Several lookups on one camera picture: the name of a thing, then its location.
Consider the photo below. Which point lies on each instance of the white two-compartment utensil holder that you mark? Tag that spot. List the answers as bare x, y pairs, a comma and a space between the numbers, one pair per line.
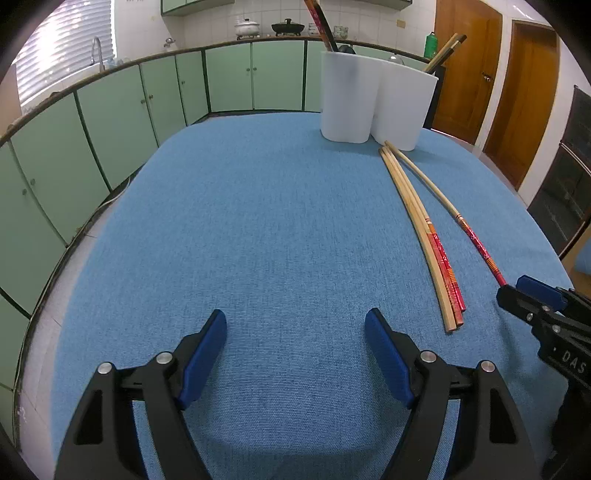
351, 97

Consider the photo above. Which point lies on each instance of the black glass cabinet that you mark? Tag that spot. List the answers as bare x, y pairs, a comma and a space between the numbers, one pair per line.
565, 184

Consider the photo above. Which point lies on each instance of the white window blinds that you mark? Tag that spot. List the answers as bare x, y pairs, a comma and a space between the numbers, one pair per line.
64, 41

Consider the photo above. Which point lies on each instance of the brown wooden chopstick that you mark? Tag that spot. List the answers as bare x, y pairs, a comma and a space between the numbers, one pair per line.
449, 51
441, 53

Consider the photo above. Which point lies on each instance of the dark red-patterned chopstick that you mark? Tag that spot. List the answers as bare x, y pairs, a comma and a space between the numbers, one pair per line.
315, 16
327, 21

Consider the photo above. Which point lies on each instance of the blue table mat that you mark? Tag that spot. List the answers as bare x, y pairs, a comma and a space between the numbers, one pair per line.
277, 230

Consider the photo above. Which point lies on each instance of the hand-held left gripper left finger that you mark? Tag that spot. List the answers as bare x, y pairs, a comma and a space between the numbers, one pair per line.
203, 355

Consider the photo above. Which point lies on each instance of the green base cabinets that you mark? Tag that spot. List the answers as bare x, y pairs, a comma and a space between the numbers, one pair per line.
115, 120

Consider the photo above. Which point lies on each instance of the metal kettle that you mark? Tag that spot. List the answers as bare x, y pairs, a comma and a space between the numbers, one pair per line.
169, 44

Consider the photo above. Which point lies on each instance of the metal spoon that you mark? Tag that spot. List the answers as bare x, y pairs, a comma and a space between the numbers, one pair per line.
396, 58

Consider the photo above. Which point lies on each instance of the wooden door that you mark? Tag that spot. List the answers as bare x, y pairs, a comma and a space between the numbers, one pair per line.
466, 69
526, 106

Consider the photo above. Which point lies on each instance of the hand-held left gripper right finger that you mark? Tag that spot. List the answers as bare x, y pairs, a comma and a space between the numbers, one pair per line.
388, 355

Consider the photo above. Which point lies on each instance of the white cooking pot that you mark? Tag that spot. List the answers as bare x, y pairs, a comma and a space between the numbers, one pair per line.
247, 28

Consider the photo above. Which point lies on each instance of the black wok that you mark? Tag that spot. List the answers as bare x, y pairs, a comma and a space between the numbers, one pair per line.
288, 27

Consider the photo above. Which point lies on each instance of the metal faucet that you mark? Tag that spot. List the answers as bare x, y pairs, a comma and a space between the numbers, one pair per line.
96, 48

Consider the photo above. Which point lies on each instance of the black spoon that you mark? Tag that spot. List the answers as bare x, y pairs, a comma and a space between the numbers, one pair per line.
345, 48

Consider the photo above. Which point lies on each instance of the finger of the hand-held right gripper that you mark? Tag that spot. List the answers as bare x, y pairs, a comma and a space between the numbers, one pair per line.
519, 304
540, 291

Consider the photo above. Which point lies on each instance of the green bottle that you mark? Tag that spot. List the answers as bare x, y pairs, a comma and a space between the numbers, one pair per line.
431, 46

